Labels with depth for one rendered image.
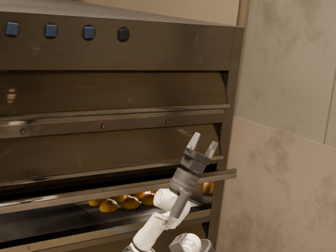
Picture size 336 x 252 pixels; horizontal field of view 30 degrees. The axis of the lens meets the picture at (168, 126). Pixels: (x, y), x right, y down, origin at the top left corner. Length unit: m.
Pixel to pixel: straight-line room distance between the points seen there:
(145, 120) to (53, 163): 0.48
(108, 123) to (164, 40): 0.45
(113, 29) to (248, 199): 2.78
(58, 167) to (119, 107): 0.36
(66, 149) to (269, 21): 2.65
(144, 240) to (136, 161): 0.62
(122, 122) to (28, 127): 0.45
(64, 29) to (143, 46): 0.40
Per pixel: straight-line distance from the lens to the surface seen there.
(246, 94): 5.04
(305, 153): 4.65
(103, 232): 2.83
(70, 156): 2.61
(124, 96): 2.68
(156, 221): 2.22
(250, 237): 5.14
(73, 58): 2.52
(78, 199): 2.51
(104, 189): 2.57
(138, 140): 2.81
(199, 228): 3.25
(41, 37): 2.44
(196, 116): 2.98
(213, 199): 3.22
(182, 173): 2.16
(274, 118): 4.84
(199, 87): 2.96
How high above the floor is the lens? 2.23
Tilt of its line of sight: 12 degrees down
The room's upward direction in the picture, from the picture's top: 6 degrees clockwise
